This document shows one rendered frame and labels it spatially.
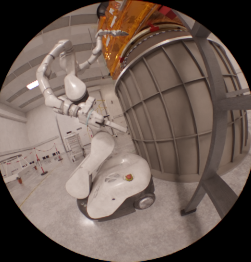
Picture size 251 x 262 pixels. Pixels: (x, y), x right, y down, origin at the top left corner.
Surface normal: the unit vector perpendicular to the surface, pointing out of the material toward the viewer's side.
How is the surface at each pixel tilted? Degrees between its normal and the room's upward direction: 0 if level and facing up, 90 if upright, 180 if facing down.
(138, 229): 0
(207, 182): 0
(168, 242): 0
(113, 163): 74
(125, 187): 90
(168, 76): 90
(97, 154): 90
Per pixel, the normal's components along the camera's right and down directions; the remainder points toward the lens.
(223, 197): -0.32, -0.95
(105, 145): 0.23, 0.00
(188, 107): -0.58, 0.25
